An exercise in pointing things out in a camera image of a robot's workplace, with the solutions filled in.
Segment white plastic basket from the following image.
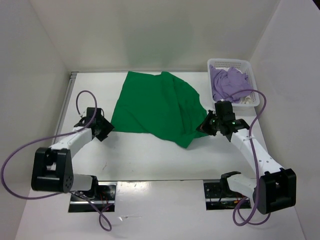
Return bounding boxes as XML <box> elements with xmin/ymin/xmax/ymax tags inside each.
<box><xmin>207</xmin><ymin>58</ymin><xmax>260</xmax><ymax>109</ymax></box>

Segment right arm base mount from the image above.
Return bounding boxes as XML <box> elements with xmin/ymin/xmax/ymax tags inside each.
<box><xmin>203</xmin><ymin>179</ymin><xmax>244</xmax><ymax>211</ymax></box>

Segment white cloth in basket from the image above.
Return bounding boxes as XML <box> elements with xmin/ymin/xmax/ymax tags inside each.
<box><xmin>239</xmin><ymin>95</ymin><xmax>253</xmax><ymax>105</ymax></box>

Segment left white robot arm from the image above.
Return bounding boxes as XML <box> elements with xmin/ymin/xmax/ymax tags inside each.
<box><xmin>31</xmin><ymin>107</ymin><xmax>114</xmax><ymax>200</ymax></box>

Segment purple t shirt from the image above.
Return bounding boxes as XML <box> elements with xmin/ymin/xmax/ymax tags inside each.
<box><xmin>209</xmin><ymin>65</ymin><xmax>252</xmax><ymax>103</ymax></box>

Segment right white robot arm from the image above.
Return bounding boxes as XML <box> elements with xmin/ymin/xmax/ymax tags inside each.
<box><xmin>197</xmin><ymin>101</ymin><xmax>297</xmax><ymax>215</ymax></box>

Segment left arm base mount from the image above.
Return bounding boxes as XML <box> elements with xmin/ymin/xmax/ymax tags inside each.
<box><xmin>68</xmin><ymin>182</ymin><xmax>117</xmax><ymax>213</ymax></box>

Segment green t shirt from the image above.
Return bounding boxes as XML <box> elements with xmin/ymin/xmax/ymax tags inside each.
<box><xmin>111</xmin><ymin>71</ymin><xmax>207</xmax><ymax>149</ymax></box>

